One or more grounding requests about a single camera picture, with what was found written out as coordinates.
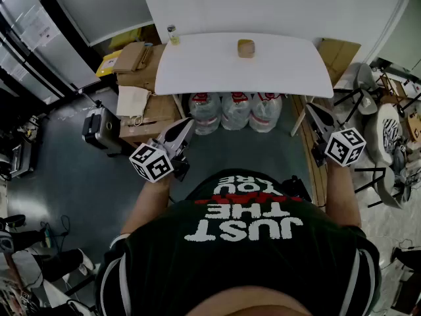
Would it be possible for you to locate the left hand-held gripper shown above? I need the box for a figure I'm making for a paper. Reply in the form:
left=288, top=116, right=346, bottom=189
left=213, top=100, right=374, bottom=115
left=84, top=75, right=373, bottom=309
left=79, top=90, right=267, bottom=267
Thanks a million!
left=128, top=117, right=196, bottom=184

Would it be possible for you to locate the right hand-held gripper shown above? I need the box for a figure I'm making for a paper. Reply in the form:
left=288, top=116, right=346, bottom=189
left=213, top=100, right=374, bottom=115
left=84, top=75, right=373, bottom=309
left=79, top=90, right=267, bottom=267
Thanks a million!
left=305, top=103, right=367, bottom=168

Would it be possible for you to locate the person's left forearm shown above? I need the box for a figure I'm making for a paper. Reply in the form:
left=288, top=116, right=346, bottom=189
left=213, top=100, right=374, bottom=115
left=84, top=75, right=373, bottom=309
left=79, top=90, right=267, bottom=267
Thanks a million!
left=120, top=175, right=172, bottom=236

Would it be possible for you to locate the person's right forearm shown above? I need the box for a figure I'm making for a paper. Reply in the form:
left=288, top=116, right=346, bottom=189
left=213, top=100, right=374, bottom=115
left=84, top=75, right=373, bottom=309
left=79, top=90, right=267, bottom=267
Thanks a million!
left=324, top=158, right=362, bottom=229

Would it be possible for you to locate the white table leg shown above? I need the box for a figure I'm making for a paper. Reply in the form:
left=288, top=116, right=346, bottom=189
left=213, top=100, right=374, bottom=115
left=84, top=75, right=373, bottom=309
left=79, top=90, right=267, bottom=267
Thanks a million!
left=172, top=93, right=187, bottom=120
left=290, top=95, right=309, bottom=138

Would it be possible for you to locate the clear water jug red label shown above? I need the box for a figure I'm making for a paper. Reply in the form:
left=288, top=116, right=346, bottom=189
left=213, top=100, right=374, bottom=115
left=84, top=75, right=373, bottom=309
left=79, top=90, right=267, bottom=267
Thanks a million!
left=189, top=92, right=222, bottom=136
left=220, top=92, right=253, bottom=132
left=249, top=92, right=284, bottom=134

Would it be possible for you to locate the large brown cardboard box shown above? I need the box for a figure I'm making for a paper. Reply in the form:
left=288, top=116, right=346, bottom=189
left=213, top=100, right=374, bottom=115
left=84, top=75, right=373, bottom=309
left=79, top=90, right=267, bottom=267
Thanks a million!
left=116, top=43, right=185, bottom=148

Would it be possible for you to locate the wooden plank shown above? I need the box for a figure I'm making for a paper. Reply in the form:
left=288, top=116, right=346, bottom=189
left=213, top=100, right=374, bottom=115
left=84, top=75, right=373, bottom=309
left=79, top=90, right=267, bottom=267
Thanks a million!
left=291, top=93, right=329, bottom=211

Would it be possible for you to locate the grey shell chair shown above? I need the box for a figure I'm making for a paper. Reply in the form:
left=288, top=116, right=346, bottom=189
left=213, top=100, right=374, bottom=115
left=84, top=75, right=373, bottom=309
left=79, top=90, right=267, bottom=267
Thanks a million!
left=333, top=63, right=384, bottom=117

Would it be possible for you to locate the white cloth bag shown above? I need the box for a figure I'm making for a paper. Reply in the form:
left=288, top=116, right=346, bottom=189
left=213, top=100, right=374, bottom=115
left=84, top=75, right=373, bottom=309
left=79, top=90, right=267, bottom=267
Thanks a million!
left=116, top=85, right=153, bottom=126

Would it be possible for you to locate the flattened brown cardboard sheet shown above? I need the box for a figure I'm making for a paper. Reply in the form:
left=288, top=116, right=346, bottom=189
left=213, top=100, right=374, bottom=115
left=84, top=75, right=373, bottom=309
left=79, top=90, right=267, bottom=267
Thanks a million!
left=316, top=38, right=362, bottom=87

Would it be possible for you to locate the black waist device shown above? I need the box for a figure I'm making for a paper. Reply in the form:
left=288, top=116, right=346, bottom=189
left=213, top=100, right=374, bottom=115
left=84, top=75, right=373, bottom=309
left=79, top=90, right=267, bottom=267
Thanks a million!
left=279, top=175, right=312, bottom=204

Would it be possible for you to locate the white chair with zebra cushion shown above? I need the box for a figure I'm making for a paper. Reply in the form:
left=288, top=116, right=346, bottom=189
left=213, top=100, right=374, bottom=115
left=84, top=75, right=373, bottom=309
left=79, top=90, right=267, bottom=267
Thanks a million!
left=354, top=103, right=421, bottom=210

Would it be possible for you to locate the silver suitcase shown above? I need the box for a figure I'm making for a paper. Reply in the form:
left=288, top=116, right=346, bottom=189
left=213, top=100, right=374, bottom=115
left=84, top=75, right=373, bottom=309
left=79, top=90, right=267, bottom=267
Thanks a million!
left=82, top=105, right=123, bottom=157

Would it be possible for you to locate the glass jar with yellow liquid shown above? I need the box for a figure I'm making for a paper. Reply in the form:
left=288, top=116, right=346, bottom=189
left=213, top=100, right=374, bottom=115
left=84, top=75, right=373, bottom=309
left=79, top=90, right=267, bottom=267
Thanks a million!
left=166, top=24, right=182, bottom=47

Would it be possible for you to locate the yellow plastic bag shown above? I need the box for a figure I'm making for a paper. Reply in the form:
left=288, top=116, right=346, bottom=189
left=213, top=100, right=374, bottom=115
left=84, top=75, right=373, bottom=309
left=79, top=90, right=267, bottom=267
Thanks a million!
left=95, top=53, right=124, bottom=78

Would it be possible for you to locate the person's black printed t-shirt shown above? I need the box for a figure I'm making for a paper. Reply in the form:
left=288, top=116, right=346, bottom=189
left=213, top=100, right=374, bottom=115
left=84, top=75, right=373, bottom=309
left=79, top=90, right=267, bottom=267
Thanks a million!
left=94, top=169, right=382, bottom=316

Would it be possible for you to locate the steel refrigerator cabinet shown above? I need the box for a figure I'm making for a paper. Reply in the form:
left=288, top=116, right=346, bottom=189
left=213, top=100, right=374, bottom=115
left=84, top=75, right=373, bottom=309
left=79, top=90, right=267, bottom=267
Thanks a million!
left=0, top=0, right=102, bottom=105

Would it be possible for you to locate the person's chin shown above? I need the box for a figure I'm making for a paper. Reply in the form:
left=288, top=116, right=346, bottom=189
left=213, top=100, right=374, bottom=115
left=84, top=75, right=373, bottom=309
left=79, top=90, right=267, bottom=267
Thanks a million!
left=184, top=290, right=313, bottom=316

